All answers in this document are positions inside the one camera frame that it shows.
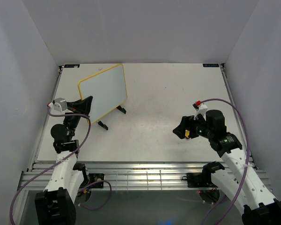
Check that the blue label sticker right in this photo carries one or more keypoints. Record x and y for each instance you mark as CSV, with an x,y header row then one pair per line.
x,y
210,65

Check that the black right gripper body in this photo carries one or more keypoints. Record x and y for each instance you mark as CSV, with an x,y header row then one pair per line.
x,y
204,131

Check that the metal wire whiteboard stand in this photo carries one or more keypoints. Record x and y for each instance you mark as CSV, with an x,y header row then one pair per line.
x,y
111,117

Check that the yellow framed small whiteboard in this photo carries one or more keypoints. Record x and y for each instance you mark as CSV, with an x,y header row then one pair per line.
x,y
108,89

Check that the blue label sticker left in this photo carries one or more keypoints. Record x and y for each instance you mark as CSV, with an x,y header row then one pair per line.
x,y
71,65

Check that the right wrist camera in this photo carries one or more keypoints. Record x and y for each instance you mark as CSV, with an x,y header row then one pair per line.
x,y
200,108

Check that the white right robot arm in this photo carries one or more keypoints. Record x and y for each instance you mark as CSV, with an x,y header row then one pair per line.
x,y
236,178

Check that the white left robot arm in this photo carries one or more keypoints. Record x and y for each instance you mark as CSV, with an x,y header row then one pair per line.
x,y
55,205

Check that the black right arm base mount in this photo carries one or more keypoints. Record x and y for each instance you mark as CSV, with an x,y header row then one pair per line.
x,y
197,180

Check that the black yellow whiteboard eraser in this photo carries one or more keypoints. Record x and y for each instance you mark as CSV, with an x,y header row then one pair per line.
x,y
187,134

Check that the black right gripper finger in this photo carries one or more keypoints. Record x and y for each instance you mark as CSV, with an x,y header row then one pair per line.
x,y
192,127
179,131

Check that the aluminium frame rail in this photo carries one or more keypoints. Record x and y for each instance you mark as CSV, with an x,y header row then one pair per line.
x,y
132,176

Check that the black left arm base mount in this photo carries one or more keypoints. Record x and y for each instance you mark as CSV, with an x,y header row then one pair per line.
x,y
94,177

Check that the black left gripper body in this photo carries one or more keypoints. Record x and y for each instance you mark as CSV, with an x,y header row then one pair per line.
x,y
72,123

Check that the blue label sticker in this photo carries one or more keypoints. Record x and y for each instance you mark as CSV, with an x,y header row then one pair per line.
x,y
210,65
71,65

